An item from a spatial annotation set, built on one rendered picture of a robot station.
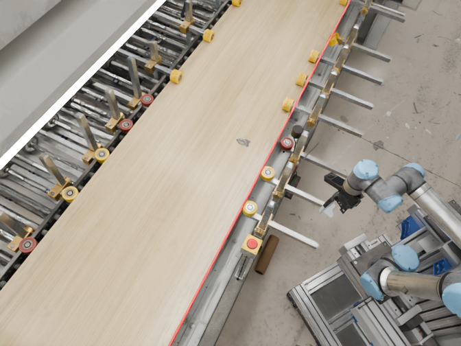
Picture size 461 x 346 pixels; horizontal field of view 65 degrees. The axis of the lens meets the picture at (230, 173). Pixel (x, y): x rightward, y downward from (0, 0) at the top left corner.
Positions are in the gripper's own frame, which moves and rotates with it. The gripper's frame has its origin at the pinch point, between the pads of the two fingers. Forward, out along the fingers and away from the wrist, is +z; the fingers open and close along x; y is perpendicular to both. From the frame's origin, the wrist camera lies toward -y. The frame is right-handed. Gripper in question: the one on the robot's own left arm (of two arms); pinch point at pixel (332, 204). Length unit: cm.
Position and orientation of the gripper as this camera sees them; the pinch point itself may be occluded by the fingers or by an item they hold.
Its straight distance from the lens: 162.0
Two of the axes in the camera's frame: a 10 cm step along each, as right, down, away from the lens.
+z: -0.8, 4.9, 8.7
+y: 4.9, 7.8, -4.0
